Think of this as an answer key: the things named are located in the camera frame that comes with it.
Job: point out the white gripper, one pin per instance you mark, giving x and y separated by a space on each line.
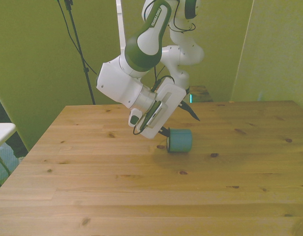
170 98

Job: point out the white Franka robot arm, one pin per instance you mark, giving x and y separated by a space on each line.
122 81

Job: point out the blue mug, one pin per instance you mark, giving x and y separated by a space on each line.
181 141

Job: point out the black tripod stand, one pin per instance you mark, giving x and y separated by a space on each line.
79 49

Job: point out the white side table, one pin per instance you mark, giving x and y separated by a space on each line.
1 134

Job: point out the flat wrist camera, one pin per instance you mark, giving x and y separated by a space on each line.
154 115

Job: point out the white upright post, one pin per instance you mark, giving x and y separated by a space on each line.
121 29

